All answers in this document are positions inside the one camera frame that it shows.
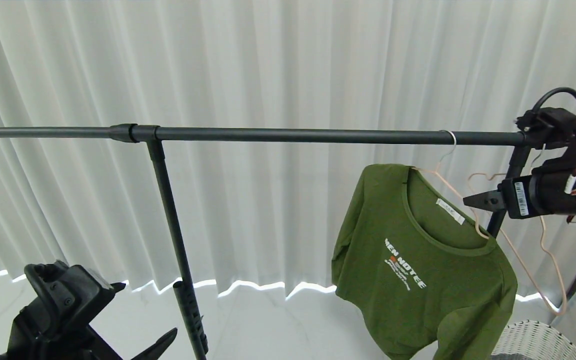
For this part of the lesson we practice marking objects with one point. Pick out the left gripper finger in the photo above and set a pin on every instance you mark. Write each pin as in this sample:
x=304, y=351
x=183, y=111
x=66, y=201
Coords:
x=158, y=347

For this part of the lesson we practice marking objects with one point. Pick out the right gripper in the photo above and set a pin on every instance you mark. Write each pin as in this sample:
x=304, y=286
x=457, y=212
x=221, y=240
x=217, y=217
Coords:
x=553, y=195

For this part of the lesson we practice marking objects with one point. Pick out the pink clothes hanger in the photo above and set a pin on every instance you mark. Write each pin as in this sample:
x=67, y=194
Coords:
x=561, y=311
x=460, y=200

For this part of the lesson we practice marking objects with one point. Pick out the green printed shirt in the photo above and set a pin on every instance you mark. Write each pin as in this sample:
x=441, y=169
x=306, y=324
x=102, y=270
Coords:
x=418, y=300

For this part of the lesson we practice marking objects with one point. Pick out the white laundry basket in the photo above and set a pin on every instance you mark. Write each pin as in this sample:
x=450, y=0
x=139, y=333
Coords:
x=533, y=342

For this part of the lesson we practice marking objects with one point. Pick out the black clothes rack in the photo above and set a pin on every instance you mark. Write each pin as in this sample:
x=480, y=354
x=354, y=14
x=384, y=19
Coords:
x=268, y=135

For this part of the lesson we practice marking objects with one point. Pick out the white curtain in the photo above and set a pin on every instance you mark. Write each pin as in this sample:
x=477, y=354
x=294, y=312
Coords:
x=268, y=60

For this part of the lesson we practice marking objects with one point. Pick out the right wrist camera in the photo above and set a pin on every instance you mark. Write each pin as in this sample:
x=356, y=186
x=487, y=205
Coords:
x=548, y=127

